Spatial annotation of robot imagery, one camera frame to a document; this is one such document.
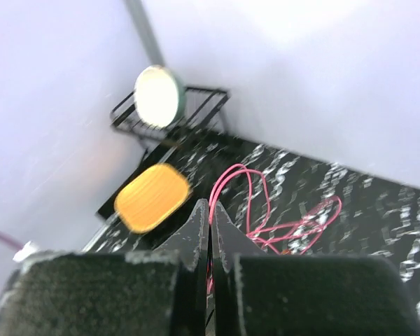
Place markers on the orange woven basket tray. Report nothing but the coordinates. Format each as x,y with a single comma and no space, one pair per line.
151,197

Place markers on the black wire dish rack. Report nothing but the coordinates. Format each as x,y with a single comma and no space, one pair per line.
202,113

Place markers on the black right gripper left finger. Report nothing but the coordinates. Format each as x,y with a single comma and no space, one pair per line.
159,292

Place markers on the black marbled mat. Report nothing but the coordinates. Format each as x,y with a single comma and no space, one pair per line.
308,205

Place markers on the white bowl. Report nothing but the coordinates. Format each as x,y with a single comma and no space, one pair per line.
159,96

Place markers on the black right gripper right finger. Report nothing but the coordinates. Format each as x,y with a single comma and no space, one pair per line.
256,293

